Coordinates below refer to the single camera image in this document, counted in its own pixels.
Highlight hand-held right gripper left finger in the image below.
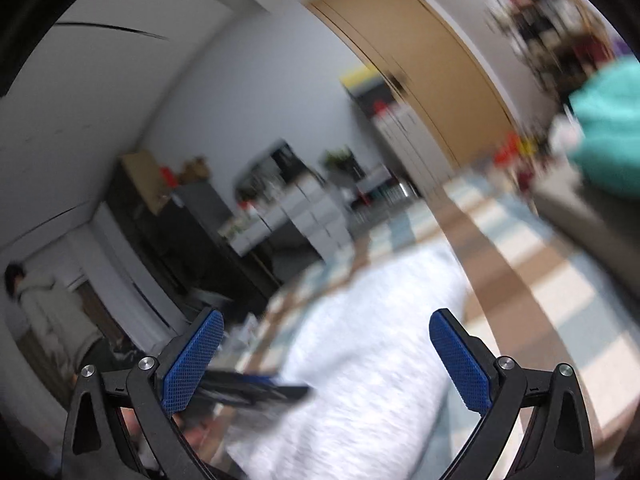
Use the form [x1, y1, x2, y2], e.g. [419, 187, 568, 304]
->
[60, 309, 225, 480]

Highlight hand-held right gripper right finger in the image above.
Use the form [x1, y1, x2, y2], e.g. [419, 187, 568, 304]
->
[430, 309, 596, 480]

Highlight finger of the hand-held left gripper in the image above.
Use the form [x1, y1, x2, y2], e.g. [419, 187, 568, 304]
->
[195, 370, 313, 409]

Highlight light grey hoodie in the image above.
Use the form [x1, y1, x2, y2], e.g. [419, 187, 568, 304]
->
[225, 247, 473, 480]

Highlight checked bed sheet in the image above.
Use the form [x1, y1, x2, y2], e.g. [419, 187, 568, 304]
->
[200, 170, 640, 480]

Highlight dark wardrobe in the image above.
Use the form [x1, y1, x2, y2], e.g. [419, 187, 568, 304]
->
[105, 160, 201, 321]

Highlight silver suitcase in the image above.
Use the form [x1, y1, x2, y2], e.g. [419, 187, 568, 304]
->
[370, 180, 421, 206]

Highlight white drawer desk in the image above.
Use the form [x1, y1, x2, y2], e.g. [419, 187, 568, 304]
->
[227, 180, 351, 261]

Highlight grey padded furniture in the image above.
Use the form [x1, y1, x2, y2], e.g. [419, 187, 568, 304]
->
[532, 180, 640, 311]

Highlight cardboard boxes on fridge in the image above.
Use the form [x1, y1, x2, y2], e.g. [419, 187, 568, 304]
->
[120, 152, 171, 216]

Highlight oval mirror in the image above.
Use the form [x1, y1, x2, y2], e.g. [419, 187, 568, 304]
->
[235, 140, 301, 201]

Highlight red plastic bag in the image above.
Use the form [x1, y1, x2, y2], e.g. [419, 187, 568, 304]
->
[492, 132, 521, 163]

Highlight white upright suitcase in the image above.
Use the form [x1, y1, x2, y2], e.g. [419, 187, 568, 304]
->
[372, 107, 451, 196]

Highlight wrapped flower bouquet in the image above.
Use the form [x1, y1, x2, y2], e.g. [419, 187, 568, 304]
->
[322, 146, 366, 186]

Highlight black shoe box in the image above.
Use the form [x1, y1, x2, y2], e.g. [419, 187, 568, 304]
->
[352, 82, 401, 118]

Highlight green cloth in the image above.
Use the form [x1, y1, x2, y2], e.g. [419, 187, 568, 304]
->
[567, 57, 640, 198]

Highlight yellow shoe box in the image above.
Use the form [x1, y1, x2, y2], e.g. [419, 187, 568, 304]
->
[340, 67, 386, 93]

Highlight wooden door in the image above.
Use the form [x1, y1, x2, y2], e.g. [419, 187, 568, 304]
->
[305, 0, 521, 171]

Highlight rows of shoes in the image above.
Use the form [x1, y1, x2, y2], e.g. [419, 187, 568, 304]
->
[487, 0, 621, 96]

